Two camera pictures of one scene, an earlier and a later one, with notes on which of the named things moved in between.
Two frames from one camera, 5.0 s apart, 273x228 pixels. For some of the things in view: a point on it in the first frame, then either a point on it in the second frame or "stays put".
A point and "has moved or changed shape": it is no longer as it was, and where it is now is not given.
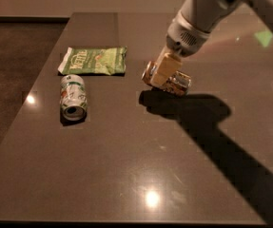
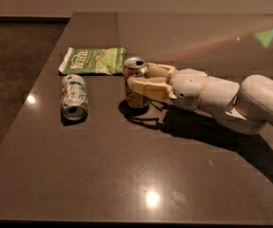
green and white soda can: x=73 y=103 stays put
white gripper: x=185 y=39 to x=189 y=85
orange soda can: x=177 y=83 has moved or changed shape
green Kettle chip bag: x=107 y=61 stays put
